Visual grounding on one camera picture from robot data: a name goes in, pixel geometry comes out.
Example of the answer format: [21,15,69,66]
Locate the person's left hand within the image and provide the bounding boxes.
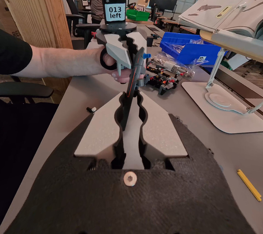
[93,45,146,84]

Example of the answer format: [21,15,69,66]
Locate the green storage bin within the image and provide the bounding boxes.
[126,9,151,21]

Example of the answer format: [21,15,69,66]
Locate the person's black office chair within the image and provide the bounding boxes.
[0,82,54,104]

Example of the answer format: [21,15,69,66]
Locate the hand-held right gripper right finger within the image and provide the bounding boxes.
[137,91,188,170]

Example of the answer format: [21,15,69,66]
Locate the yellow lego axle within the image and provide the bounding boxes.
[237,169,262,201]

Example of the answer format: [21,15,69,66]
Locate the small black device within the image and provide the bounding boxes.
[146,34,160,47]

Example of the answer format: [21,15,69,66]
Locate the black lego chassis assembly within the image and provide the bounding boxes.
[144,73,184,96]

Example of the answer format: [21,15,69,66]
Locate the person's left forearm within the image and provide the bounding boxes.
[0,29,103,78]

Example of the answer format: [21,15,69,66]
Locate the clear plastic bags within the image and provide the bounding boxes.
[171,39,209,65]

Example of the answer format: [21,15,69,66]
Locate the cardboard box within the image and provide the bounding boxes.
[0,0,23,40]

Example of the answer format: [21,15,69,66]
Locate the white book stand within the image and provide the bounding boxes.
[182,29,263,134]

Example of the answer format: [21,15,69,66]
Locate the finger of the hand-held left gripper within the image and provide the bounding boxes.
[126,32,147,69]
[104,34,132,69]

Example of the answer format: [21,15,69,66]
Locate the clear bag of lego parts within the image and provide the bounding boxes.
[146,51,196,80]

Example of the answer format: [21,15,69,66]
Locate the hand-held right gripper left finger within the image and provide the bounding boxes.
[74,92,126,170]

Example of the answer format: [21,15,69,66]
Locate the black lego panel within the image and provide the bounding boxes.
[120,47,147,131]

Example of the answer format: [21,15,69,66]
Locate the wooden pillar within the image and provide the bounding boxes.
[0,0,74,98]

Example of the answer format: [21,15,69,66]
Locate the open instruction booklet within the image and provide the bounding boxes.
[178,0,263,38]

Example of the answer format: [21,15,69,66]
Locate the blue storage bin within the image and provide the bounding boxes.
[160,32,226,65]

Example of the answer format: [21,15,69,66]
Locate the black lego connector blue pin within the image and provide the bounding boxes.
[135,53,152,87]

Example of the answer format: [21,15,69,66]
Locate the person's black clothed body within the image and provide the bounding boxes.
[0,100,60,230]

